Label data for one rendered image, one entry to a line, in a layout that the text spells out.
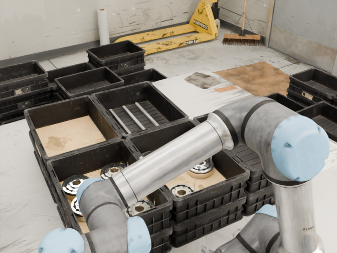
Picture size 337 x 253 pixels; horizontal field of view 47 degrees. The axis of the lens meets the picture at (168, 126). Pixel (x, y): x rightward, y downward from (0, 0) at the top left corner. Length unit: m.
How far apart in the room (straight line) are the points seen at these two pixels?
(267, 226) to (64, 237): 0.63
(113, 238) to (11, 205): 0.97
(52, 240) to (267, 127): 0.45
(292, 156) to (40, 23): 4.05
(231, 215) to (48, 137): 0.83
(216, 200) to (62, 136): 0.74
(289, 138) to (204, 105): 1.43
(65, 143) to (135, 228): 0.99
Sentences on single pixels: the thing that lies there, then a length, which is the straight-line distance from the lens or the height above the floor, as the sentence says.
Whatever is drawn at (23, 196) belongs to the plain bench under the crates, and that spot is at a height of 0.70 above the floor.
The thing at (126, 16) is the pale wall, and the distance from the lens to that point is 4.98.
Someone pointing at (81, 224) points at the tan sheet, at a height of 0.83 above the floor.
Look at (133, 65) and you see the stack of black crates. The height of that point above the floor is 0.49.
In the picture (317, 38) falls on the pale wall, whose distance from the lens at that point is 4.53.
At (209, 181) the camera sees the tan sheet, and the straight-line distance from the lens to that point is 1.43.
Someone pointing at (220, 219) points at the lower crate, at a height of 0.75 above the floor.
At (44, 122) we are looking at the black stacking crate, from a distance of 1.79.
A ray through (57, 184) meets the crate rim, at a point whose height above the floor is 0.93.
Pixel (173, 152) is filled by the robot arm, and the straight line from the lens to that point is 0.82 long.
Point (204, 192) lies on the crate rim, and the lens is 1.24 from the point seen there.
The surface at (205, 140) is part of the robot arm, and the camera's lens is 0.83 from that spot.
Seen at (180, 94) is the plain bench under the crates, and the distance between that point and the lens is 2.26.
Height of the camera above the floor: 1.77
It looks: 33 degrees down
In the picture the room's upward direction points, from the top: straight up
